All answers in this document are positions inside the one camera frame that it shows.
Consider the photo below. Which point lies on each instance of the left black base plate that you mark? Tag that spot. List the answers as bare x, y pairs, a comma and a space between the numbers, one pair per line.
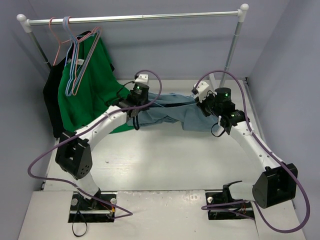
83, 210

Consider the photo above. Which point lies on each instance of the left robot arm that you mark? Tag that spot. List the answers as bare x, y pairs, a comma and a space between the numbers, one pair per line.
75, 156

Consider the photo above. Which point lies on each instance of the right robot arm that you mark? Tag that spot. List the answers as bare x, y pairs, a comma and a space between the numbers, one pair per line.
274, 185

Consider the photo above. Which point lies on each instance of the green t-shirt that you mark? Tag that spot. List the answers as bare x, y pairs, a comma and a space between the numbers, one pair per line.
97, 91

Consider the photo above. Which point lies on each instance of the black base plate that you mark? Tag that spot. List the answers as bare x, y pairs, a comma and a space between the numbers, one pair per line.
221, 206
83, 210

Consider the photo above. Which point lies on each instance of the silver clothes rack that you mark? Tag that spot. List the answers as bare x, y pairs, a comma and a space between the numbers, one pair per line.
241, 13

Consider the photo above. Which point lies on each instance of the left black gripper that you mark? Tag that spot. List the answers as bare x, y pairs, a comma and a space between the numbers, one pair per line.
135, 110

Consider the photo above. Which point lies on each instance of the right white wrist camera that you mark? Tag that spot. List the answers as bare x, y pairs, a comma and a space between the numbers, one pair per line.
200, 91

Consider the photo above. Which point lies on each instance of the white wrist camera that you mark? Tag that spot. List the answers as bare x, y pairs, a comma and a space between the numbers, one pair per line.
200, 91
141, 78

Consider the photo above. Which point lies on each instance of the light blue wire hanger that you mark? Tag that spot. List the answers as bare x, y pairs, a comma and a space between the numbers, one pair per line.
173, 100

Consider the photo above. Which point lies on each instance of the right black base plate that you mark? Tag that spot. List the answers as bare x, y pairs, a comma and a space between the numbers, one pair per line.
221, 206

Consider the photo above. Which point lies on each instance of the blue-grey t-shirt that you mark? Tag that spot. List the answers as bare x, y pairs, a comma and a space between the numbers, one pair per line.
190, 117

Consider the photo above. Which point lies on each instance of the black t-shirt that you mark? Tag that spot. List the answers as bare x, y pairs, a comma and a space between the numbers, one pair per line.
50, 94

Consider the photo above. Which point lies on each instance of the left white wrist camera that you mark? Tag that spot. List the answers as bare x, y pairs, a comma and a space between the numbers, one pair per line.
141, 78

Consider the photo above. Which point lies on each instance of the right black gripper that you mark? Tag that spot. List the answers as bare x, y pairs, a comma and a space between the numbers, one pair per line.
205, 106

